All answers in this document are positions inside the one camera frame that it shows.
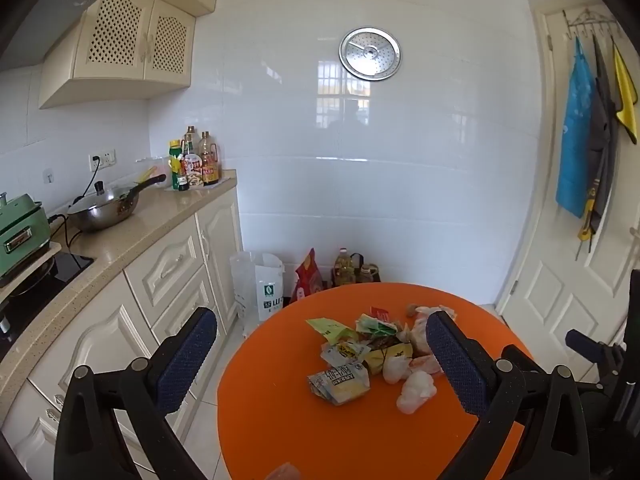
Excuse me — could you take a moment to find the blue apron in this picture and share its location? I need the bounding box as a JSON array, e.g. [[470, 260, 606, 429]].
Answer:
[[556, 37, 598, 218]]

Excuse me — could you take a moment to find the light green plastic wrapper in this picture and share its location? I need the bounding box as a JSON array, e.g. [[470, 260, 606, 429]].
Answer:
[[355, 313, 399, 343]]

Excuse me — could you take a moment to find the round metal steamer plate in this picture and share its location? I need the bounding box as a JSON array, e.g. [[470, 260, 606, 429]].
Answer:
[[339, 26, 402, 82]]

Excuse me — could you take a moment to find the red rice bag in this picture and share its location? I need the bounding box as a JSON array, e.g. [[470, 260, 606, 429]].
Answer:
[[291, 248, 325, 302]]

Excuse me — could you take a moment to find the white plastic bag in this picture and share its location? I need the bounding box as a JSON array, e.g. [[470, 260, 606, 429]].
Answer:
[[230, 250, 286, 323]]

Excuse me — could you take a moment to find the black induction cooktop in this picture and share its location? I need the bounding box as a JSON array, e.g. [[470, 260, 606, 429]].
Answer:
[[0, 250, 96, 361]]

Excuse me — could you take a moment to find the orange pink wrapper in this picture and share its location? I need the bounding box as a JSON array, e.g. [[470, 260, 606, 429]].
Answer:
[[410, 354, 443, 375]]

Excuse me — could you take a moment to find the yellow cooking oil bottle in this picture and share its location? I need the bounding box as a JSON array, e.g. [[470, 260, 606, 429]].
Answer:
[[334, 247, 356, 287]]

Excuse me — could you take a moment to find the clear plastic bag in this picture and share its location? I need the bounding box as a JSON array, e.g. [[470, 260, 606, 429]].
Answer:
[[400, 305, 458, 356]]

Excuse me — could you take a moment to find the amber oil bottle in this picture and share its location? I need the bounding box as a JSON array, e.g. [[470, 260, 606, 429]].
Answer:
[[200, 131, 221, 186]]

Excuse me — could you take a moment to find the green electric cooker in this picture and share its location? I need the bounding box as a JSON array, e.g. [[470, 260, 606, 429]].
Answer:
[[0, 192, 53, 281]]

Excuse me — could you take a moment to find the yellow cloth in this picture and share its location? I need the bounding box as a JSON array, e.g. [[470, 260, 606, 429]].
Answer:
[[611, 42, 640, 145]]

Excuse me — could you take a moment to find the white crumpled tissue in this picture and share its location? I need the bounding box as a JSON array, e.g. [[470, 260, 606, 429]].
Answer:
[[382, 357, 413, 385], [396, 370, 437, 415]]

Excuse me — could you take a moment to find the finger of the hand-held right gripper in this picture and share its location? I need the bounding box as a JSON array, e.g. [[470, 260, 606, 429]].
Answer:
[[566, 329, 626, 367]]

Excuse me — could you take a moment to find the cream lattice door wall cabinet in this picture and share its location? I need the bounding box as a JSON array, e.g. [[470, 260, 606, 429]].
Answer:
[[39, 0, 197, 110]]

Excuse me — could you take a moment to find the white yellow biscuit packet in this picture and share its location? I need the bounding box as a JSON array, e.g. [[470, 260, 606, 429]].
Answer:
[[306, 364, 372, 407]]

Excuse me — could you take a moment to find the red label seasoning packet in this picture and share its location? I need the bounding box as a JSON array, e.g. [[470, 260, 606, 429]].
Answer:
[[182, 154, 205, 188]]

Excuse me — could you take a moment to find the yellow white snack packet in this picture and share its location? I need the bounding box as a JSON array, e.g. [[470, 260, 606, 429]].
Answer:
[[320, 341, 372, 368]]

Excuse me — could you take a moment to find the metal door hook rack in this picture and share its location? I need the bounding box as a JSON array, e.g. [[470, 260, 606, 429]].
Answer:
[[561, 7, 623, 41]]

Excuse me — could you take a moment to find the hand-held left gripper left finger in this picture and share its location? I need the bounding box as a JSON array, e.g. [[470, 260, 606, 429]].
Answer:
[[54, 306, 218, 480]]

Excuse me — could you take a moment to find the black power cable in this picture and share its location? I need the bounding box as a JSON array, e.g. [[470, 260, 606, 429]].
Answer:
[[47, 157, 101, 251]]

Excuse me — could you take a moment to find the cream kitchen base cabinet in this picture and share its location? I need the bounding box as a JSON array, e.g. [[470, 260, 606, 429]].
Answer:
[[0, 170, 246, 480]]

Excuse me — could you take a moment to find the grey range hood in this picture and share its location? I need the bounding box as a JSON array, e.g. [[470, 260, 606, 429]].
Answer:
[[0, 0, 108, 73]]

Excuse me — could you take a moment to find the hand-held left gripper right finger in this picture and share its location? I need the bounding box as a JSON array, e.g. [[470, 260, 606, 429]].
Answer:
[[426, 310, 592, 480]]

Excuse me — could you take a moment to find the steel wok with lid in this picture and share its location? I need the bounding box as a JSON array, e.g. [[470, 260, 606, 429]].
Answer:
[[66, 174, 167, 233]]

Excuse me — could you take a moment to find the white panel door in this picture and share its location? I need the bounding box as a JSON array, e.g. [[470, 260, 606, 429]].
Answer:
[[495, 0, 640, 406]]

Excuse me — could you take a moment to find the green snack wrapper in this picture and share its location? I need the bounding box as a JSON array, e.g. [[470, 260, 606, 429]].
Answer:
[[306, 317, 353, 345]]

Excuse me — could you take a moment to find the dark soy sauce bottle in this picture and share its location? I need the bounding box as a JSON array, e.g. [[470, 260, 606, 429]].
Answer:
[[177, 142, 191, 192]]

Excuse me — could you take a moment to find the green yellow bottle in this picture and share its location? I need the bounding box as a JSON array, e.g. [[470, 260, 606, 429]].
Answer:
[[169, 140, 187, 191]]

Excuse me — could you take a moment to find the grey apron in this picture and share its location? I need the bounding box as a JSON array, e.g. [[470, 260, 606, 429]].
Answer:
[[577, 35, 618, 261]]

